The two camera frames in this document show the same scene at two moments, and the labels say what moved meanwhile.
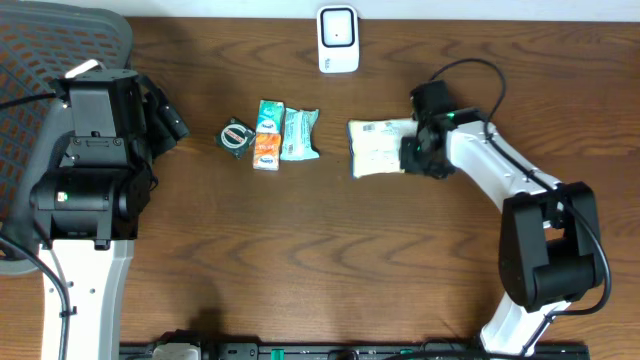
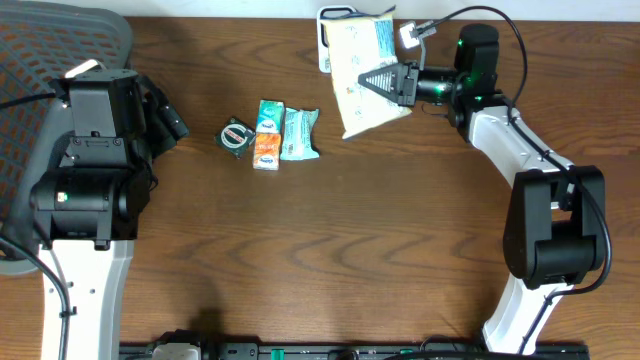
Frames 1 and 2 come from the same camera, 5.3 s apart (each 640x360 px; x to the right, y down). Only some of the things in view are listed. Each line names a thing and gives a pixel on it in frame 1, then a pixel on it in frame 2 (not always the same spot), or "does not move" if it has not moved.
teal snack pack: [297, 138] does not move
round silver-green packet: [235, 136] does not move
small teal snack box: [270, 118] does not move
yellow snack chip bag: [375, 145] -> [359, 43]
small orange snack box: [266, 156] does not move
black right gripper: [409, 164] -> [395, 89]
